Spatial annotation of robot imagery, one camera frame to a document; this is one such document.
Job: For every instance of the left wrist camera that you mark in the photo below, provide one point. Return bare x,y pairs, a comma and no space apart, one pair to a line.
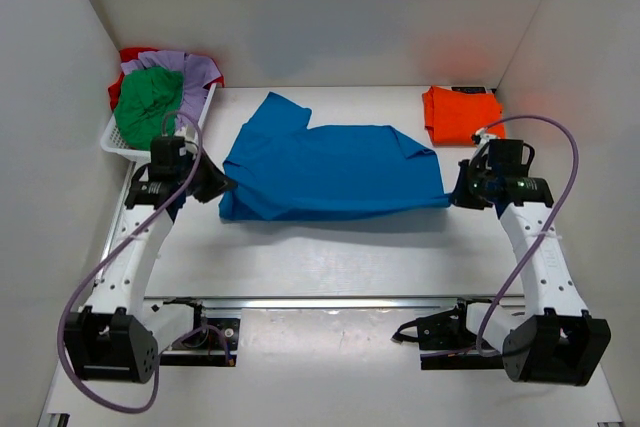
172,152

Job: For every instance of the lilac t shirt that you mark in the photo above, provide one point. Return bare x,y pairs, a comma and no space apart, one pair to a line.
195,82

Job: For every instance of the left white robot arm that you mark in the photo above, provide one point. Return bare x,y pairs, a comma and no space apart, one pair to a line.
115,336

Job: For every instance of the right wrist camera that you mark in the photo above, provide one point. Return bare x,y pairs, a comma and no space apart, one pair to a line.
493,151

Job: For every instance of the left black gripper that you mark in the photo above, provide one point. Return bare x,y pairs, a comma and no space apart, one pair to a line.
211,182

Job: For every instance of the white plastic basket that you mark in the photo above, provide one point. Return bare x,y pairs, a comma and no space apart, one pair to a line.
112,142

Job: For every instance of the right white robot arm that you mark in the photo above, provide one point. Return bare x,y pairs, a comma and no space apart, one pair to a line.
556,340

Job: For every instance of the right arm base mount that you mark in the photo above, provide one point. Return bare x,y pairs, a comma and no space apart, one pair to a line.
444,342

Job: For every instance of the red t shirt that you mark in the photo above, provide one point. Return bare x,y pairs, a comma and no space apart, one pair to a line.
117,87

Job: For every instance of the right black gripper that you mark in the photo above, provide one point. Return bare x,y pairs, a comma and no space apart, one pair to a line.
460,197

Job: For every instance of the folded orange t shirt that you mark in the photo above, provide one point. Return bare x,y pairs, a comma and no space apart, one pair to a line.
451,118

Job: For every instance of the aluminium rail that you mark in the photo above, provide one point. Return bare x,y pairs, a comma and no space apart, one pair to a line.
317,302

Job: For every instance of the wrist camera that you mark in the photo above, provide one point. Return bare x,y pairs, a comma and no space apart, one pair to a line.
493,151
172,152

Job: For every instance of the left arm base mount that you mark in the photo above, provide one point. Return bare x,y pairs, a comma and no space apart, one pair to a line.
210,332

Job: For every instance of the green t shirt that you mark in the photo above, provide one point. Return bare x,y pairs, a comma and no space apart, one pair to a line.
146,97

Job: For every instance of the blue t shirt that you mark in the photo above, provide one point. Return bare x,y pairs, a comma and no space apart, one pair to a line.
286,170

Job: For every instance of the black label plate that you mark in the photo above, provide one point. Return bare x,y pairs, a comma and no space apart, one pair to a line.
469,89

